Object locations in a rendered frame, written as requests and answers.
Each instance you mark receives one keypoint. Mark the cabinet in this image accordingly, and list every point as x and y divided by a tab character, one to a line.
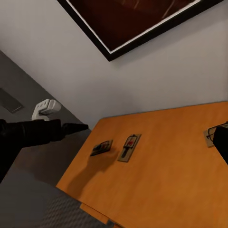
172	180

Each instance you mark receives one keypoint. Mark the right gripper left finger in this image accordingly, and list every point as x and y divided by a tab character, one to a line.
11	142

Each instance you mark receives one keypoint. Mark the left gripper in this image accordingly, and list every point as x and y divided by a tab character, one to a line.
42	132

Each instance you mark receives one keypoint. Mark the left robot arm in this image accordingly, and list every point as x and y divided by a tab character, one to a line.
41	130

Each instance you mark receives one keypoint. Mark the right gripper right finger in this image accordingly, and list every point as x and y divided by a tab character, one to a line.
221	141

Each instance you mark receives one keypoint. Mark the mousetrap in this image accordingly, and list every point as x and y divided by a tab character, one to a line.
129	147
209	134
101	148

